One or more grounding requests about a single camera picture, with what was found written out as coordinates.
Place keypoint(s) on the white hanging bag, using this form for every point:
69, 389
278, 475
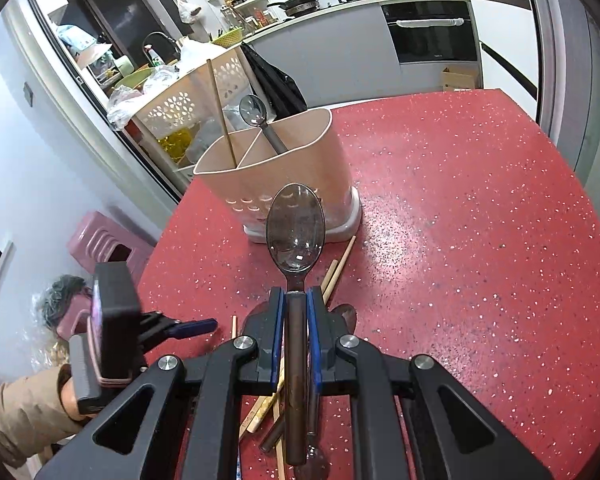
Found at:
187, 11

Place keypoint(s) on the spray bottle red top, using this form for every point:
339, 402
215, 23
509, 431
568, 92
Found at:
153, 56

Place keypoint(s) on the pink plastic stool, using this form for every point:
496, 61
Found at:
105, 245

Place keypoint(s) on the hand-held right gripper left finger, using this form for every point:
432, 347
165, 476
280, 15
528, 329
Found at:
278, 340

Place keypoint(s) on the black built-in oven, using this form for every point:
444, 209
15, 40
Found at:
430, 40

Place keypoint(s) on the clear crumpled plastic bags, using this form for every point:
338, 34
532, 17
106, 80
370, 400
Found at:
122, 105

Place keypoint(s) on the person's left forearm beige sleeve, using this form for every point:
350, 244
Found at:
15, 415

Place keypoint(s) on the grey fluffy object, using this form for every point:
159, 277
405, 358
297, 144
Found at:
57, 297

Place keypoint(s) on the grey kitchen base cabinets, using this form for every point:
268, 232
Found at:
340, 50

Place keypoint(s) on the person's left hand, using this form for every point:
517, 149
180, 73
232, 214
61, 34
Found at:
70, 400

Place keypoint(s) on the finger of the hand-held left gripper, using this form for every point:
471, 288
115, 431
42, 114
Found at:
195, 327

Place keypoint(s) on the cardboard box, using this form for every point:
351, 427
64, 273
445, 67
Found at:
459, 79

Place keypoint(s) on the green plastic basket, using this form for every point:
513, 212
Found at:
227, 36

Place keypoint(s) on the beige plastic utensil holder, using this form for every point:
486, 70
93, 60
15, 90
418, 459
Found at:
300, 160

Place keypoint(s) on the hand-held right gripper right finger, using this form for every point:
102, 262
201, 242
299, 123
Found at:
314, 340

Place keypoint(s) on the black hanging bag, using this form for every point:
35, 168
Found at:
275, 85

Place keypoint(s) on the green plastic basin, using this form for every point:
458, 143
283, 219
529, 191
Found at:
130, 79

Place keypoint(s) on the black wok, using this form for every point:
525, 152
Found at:
300, 5

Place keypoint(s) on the dark wall switch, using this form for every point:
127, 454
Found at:
28, 94

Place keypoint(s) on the black kitchen faucet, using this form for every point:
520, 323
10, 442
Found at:
166, 37

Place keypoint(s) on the white perforated basket cart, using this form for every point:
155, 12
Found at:
180, 105

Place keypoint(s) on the spice rack with bottles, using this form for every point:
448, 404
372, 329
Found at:
245, 10

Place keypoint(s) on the white plastic bag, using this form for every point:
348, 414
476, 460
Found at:
195, 52

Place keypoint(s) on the blue patterned pack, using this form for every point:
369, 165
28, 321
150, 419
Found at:
72, 37

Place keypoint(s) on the yellow oil bottle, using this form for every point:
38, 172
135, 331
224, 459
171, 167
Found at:
175, 142

